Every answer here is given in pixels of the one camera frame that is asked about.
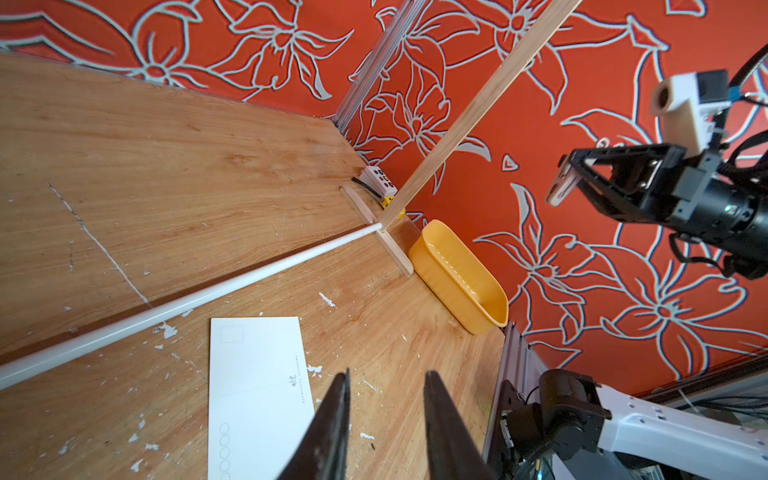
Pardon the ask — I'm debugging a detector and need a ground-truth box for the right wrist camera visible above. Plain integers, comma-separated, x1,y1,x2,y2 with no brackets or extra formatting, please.
650,70,732,159

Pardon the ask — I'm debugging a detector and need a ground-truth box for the white postcard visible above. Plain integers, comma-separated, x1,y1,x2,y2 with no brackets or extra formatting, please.
208,317,314,479

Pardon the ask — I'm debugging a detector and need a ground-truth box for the pink clothespin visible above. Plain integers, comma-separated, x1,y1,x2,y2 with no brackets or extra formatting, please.
546,160,581,207

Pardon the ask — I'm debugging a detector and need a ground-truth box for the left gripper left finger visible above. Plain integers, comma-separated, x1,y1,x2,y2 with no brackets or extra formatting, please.
278,370,351,480

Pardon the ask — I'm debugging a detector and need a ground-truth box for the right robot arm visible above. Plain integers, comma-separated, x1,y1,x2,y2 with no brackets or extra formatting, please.
483,50,767,479

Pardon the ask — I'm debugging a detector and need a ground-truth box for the white button box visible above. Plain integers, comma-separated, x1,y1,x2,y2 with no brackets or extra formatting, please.
359,166,398,197

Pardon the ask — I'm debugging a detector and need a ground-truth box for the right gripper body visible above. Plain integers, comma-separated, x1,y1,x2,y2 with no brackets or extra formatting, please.
624,150,720,224

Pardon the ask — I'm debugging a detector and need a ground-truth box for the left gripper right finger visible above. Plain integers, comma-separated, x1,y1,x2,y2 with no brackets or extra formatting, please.
423,371,494,479

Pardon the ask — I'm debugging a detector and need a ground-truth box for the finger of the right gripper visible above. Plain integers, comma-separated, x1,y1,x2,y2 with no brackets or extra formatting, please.
577,174,648,224
558,143,687,180

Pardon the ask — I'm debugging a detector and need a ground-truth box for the yellow plastic tray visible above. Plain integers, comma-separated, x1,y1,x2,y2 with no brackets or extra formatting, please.
408,220,509,336

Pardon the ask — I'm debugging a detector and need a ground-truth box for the wooden string rack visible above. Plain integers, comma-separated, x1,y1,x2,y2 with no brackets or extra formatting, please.
1,0,580,390

